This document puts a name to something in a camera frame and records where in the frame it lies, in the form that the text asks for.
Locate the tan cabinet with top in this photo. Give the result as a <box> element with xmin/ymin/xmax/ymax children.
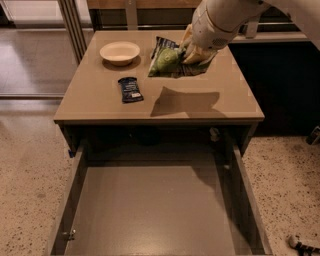
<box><xmin>54</xmin><ymin>30</ymin><xmax>264</xmax><ymax>149</ymax></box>

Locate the small dark blue snack packet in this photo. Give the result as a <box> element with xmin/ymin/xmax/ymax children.
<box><xmin>118</xmin><ymin>77</ymin><xmax>144</xmax><ymax>103</ymax></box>

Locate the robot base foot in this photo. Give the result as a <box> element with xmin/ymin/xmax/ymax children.
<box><xmin>288</xmin><ymin>235</ymin><xmax>320</xmax><ymax>256</ymax></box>

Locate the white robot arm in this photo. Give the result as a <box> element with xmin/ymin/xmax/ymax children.
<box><xmin>180</xmin><ymin>0</ymin><xmax>320</xmax><ymax>64</ymax></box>

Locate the dark blue chip bag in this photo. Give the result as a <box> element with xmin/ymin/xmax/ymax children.
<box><xmin>151</xmin><ymin>36</ymin><xmax>215</xmax><ymax>77</ymax></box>

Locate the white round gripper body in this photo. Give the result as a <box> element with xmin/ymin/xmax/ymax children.
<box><xmin>192</xmin><ymin>1</ymin><xmax>239</xmax><ymax>50</ymax></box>

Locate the green jalapeno chip bag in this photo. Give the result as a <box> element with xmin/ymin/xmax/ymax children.
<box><xmin>148</xmin><ymin>47</ymin><xmax>184</xmax><ymax>77</ymax></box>

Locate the dark object at right edge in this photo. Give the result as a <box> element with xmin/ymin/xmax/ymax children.
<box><xmin>306</xmin><ymin>126</ymin><xmax>320</xmax><ymax>145</ymax></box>

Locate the open grey top drawer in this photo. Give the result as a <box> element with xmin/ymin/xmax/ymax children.
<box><xmin>45</xmin><ymin>140</ymin><xmax>272</xmax><ymax>256</ymax></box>

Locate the white paper bowl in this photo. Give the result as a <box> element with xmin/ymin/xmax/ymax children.
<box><xmin>100</xmin><ymin>41</ymin><xmax>140</xmax><ymax>66</ymax></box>

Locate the metal railing frame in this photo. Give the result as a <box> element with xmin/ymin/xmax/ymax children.
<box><xmin>56</xmin><ymin>0</ymin><xmax>311</xmax><ymax>64</ymax></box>

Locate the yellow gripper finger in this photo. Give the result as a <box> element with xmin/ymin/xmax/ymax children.
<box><xmin>179</xmin><ymin>24</ymin><xmax>192</xmax><ymax>50</ymax></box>
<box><xmin>183</xmin><ymin>45</ymin><xmax>217</xmax><ymax>64</ymax></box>

